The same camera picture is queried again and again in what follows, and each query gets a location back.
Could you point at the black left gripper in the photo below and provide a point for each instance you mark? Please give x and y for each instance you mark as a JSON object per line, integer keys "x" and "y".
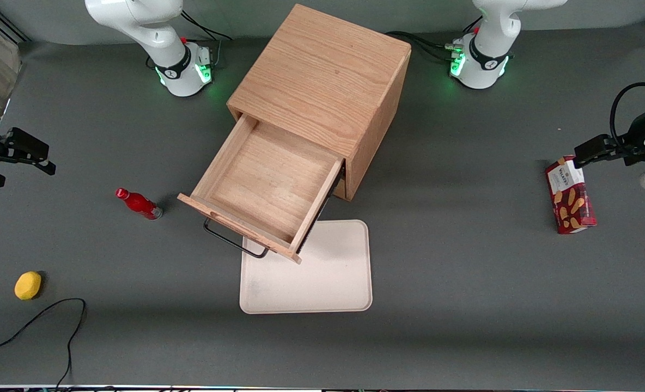
{"x": 634, "y": 139}

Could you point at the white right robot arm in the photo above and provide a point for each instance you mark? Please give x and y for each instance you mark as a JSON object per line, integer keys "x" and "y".
{"x": 164, "y": 49}

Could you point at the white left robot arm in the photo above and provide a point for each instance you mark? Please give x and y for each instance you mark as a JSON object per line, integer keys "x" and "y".
{"x": 486, "y": 65}

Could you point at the oak wooden drawer cabinet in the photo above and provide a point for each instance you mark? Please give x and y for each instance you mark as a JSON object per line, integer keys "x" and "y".
{"x": 328, "y": 71}

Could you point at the red cookie box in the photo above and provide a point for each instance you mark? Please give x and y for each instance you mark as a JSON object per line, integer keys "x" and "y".
{"x": 570, "y": 201}

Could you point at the yellow lemon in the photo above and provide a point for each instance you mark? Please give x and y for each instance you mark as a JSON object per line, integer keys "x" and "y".
{"x": 28, "y": 286}

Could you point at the red plastic bottle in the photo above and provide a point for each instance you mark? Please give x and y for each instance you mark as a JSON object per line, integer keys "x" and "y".
{"x": 140, "y": 204}

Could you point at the beige rectangular tray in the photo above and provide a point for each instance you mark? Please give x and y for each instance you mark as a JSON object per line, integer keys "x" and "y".
{"x": 328, "y": 283}

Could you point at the aluminium frame rail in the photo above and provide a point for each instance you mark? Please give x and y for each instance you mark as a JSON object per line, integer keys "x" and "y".
{"x": 6, "y": 27}

